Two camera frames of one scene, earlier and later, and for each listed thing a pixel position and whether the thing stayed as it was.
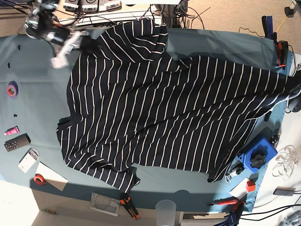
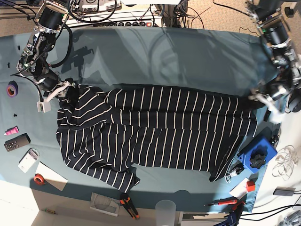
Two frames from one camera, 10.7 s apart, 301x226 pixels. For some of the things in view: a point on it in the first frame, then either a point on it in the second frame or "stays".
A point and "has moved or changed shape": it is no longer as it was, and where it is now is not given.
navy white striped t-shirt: (131, 105) has moved or changed shape
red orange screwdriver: (223, 202) stays
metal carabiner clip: (228, 178) stays
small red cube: (250, 186) stays
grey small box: (285, 191) stays
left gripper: (73, 42) → (73, 96)
